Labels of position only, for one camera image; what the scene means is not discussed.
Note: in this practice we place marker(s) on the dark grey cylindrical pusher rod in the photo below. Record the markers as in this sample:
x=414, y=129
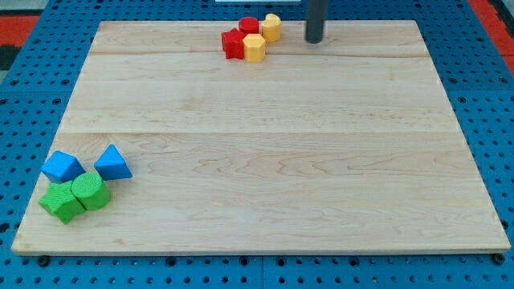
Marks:
x=315, y=18

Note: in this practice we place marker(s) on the yellow heart block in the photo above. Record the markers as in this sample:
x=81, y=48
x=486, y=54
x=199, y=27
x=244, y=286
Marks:
x=271, y=28

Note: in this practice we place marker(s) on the red cylinder block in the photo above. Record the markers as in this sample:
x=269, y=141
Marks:
x=249, y=25

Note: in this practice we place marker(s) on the yellow hexagon block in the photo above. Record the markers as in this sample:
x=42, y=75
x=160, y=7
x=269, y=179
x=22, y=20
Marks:
x=254, y=48

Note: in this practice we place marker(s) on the red star block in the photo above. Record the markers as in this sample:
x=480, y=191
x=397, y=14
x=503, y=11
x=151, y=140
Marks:
x=232, y=43

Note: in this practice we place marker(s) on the light wooden board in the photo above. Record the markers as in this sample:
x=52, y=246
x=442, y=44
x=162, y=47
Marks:
x=349, y=146

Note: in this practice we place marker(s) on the blue triangle block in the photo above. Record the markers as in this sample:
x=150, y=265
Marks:
x=111, y=165

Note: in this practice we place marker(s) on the green cylinder block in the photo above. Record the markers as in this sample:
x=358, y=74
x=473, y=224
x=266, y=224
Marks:
x=90, y=190

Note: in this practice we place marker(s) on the blue cube block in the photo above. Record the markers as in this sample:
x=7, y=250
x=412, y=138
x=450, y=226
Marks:
x=61, y=167

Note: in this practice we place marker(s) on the green star block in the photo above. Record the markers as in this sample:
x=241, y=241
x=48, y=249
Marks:
x=60, y=202

